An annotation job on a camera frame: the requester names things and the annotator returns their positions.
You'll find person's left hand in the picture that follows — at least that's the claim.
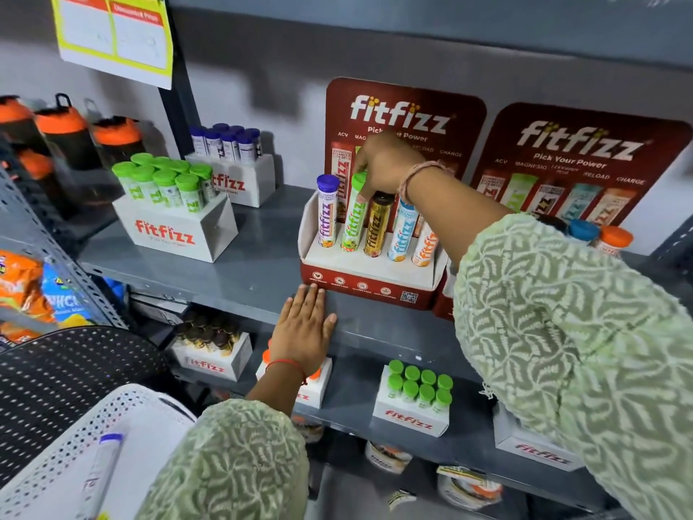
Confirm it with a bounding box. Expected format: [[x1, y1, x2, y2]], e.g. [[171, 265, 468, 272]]
[[269, 283, 338, 375]]

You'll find person's right hand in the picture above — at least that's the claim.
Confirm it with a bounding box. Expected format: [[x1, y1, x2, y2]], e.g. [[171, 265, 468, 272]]
[[354, 132, 430, 202]]

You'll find green cap tablet tube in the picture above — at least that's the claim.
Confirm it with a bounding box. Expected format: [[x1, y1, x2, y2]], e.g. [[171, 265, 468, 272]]
[[340, 172, 369, 253]]

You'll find person's left forearm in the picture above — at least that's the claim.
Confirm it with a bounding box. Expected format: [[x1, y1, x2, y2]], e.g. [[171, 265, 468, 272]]
[[136, 363, 313, 520]]

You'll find person's right forearm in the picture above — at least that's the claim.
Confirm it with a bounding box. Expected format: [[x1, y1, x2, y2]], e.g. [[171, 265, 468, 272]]
[[403, 166, 693, 520]]

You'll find black and gold tablet tube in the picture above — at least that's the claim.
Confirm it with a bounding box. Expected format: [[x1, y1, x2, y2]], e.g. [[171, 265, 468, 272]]
[[363, 191, 395, 259]]

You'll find purple cap tablet tube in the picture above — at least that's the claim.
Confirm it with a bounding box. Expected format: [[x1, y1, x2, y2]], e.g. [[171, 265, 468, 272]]
[[316, 174, 341, 249]]

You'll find blue tablet tube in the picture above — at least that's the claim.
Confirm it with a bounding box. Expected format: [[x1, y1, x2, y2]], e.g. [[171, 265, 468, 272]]
[[387, 199, 419, 263]]

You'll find red cardboard display box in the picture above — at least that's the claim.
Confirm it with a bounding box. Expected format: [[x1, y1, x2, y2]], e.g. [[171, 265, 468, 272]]
[[432, 102, 693, 322], [297, 77, 488, 311]]

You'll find grey metal shelf unit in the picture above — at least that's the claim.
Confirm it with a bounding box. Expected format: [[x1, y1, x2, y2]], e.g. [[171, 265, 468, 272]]
[[0, 0, 693, 520]]

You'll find white cardboard tube box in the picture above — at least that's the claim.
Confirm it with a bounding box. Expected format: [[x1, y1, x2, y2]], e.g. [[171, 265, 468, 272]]
[[492, 400, 586, 473], [112, 191, 239, 264], [372, 365, 453, 438], [184, 152, 276, 208], [167, 332, 254, 383], [255, 349, 333, 410]]

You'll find group of brown cap tubes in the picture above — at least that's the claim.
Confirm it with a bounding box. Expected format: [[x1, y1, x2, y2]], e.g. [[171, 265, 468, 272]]
[[173, 310, 242, 357]]

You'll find orange and white tablet tube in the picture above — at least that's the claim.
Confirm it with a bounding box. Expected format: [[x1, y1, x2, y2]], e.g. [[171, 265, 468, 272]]
[[411, 221, 440, 268]]

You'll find white jar with label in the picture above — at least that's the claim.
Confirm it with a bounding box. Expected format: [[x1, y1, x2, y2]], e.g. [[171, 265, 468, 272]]
[[291, 414, 326, 445], [436, 465, 505, 511], [364, 441, 413, 475]]

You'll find cluster of small green cap tubes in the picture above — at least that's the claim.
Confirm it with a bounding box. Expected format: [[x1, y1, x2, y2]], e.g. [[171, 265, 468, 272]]
[[387, 359, 455, 415]]

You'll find group of dark blue cap tubes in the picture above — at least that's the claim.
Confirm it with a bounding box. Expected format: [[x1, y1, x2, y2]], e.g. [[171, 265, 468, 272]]
[[189, 122, 264, 163]]

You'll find group of green cap tubes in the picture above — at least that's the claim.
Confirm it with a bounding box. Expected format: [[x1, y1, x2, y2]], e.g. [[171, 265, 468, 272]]
[[112, 152, 217, 215]]

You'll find white perforated basket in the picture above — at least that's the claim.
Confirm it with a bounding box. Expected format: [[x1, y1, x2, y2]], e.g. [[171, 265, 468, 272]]
[[0, 383, 197, 520]]

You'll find blue cap tube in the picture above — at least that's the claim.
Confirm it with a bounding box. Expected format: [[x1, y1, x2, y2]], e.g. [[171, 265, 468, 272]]
[[567, 218, 601, 245]]

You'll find blue snack packet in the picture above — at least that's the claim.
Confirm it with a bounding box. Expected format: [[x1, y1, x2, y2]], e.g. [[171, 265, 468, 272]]
[[40, 262, 96, 329]]

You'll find black perforated basket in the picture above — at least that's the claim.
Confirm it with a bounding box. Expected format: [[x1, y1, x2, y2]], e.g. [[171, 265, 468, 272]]
[[0, 325, 170, 489]]

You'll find black shaker bottle orange lid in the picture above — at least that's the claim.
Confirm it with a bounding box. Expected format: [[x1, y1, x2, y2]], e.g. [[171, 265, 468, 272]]
[[89, 116, 146, 169], [0, 95, 51, 156], [15, 148, 68, 217], [34, 93, 102, 172]]

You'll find white tube with purple cap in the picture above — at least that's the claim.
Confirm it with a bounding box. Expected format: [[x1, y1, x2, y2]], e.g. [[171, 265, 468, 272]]
[[75, 432, 126, 520]]

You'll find orange snack packet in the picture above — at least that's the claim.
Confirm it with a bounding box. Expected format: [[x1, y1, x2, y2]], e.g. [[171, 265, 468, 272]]
[[0, 250, 56, 344]]

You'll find yellow bordered paper sign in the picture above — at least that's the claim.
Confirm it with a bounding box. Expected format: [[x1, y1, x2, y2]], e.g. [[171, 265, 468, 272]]
[[49, 0, 174, 91]]

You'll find pink thread bracelet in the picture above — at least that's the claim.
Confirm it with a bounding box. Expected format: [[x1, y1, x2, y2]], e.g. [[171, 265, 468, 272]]
[[397, 160, 456, 204]]

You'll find red thread bracelet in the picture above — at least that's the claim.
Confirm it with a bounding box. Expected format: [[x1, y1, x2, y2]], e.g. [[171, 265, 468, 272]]
[[265, 359, 309, 386]]

